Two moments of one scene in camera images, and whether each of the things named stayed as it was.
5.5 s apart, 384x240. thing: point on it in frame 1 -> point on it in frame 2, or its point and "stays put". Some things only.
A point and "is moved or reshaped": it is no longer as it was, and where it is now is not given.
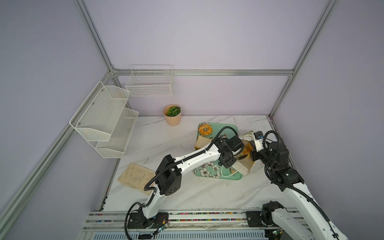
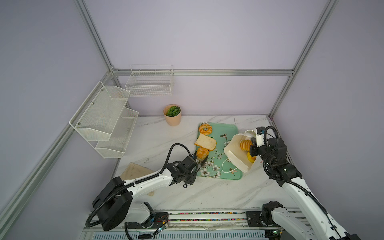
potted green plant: (172, 114) stays put
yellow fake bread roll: (247, 149) is moved or reshaped
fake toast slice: (202, 142) stays put
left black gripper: (227, 165) -> (191, 180)
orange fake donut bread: (202, 132) stays put
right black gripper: (253, 156) stays put
